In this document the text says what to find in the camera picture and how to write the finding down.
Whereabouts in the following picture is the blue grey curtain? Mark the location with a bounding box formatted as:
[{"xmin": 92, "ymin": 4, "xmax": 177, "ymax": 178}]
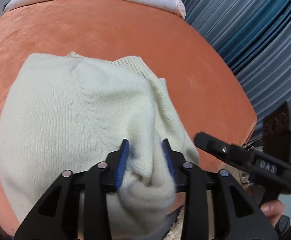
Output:
[{"xmin": 185, "ymin": 0, "xmax": 291, "ymax": 139}]

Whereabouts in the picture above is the right hand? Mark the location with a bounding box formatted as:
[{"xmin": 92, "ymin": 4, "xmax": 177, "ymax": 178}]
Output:
[{"xmin": 260, "ymin": 199, "xmax": 285, "ymax": 227}]

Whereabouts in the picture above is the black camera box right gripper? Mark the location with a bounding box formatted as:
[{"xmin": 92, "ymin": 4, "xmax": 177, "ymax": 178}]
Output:
[{"xmin": 262, "ymin": 102, "xmax": 291, "ymax": 165}]

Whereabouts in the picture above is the orange plush blanket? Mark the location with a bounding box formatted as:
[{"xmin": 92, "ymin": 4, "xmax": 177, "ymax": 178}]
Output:
[{"xmin": 0, "ymin": 0, "xmax": 257, "ymax": 235}]

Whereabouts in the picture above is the cream fluffy rug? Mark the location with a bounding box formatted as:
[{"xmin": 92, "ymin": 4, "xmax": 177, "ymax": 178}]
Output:
[{"xmin": 163, "ymin": 206, "xmax": 184, "ymax": 240}]

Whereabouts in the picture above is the cream knitted sweater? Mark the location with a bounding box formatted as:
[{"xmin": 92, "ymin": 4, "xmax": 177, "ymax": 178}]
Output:
[{"xmin": 0, "ymin": 53, "xmax": 199, "ymax": 239}]

